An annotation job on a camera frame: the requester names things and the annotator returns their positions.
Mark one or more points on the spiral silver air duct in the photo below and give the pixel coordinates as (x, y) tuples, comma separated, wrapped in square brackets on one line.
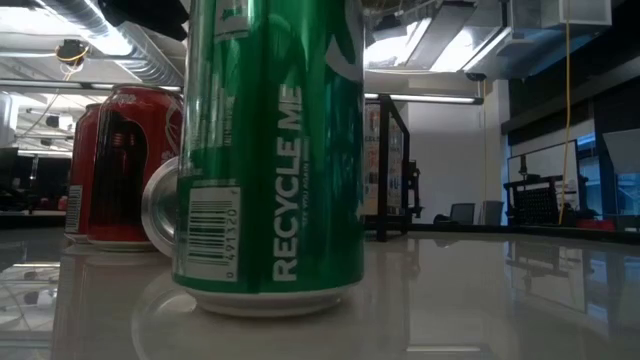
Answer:
[(150, 65)]

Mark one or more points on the large grey ventilation duct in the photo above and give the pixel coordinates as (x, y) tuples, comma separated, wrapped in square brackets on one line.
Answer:
[(500, 45)]

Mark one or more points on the black ceiling camera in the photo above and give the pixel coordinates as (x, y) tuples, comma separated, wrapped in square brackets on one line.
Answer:
[(72, 51)]

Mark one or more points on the black pegboard cart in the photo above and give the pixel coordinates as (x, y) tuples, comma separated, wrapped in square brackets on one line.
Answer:
[(537, 205)]

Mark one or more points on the colourful printed wall poster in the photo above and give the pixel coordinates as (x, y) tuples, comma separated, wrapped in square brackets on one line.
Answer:
[(371, 160)]

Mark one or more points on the red cola can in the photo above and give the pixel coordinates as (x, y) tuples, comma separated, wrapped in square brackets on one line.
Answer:
[(80, 170), (125, 165)]

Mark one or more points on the tall slim silver can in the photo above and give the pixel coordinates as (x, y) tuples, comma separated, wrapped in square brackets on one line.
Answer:
[(160, 210)]

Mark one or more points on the grey office chair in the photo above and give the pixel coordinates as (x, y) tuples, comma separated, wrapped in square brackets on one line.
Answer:
[(461, 214)]

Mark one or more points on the linear ceiling light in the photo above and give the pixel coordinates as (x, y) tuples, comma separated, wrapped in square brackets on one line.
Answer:
[(435, 99), (50, 84)]

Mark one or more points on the green soda can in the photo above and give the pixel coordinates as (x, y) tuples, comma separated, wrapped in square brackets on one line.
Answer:
[(270, 150)]

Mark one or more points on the grey waste bin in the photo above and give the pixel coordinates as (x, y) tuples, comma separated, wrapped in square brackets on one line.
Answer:
[(493, 212)]

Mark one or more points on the red low box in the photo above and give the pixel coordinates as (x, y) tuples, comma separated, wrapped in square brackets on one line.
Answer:
[(595, 224)]

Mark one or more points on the black table clamp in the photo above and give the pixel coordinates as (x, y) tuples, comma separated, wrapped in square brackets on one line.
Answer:
[(414, 192)]

